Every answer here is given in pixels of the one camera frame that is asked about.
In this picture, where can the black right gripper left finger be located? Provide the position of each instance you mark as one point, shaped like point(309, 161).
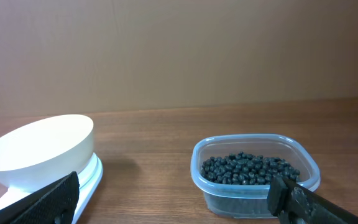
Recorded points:
point(54, 203)

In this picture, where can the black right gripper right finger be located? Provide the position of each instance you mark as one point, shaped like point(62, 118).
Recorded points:
point(292, 203)

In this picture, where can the white digital kitchen scale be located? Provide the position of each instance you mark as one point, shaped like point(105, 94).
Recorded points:
point(89, 178)

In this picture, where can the white bowl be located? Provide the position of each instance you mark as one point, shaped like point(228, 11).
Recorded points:
point(46, 150)

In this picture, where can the black beans in container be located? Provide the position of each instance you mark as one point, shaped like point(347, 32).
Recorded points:
point(247, 169)

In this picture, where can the clear plastic container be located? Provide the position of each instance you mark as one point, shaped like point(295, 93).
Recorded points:
point(249, 201)

